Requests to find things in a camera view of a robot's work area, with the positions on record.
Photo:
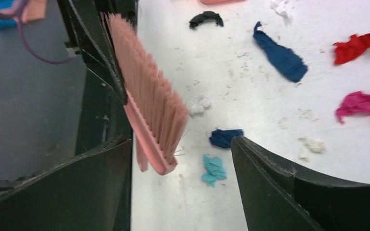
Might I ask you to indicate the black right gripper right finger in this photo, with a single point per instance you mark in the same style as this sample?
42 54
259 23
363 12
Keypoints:
280 195

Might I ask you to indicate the long dark blue paper scrap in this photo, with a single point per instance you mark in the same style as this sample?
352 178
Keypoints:
283 59

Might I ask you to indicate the small dark blue paper scrap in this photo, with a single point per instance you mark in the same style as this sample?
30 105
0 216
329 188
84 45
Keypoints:
222 138

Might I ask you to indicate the red paper scrap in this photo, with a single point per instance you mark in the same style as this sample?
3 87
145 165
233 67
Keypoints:
352 49

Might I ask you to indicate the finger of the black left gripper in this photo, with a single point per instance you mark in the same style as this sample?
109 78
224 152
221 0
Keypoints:
88 20

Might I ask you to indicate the small white paper scrap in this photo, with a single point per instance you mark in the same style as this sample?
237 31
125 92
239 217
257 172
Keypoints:
312 145

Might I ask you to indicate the magenta paper scrap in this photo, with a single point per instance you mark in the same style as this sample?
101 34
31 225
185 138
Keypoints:
354 103

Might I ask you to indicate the white paper scrap front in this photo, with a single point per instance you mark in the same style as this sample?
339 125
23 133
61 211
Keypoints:
198 105

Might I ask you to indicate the pink dustpan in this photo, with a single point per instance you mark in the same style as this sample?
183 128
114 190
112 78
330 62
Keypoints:
214 2

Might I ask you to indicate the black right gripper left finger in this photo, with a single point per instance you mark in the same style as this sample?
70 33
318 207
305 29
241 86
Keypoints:
89 192

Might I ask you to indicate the white paper scrap left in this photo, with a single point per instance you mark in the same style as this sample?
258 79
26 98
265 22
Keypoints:
281 7

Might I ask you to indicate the light blue paper scrap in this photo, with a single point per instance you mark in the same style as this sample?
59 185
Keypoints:
214 170

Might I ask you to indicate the pink hand broom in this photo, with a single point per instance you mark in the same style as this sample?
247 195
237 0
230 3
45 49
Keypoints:
156 113

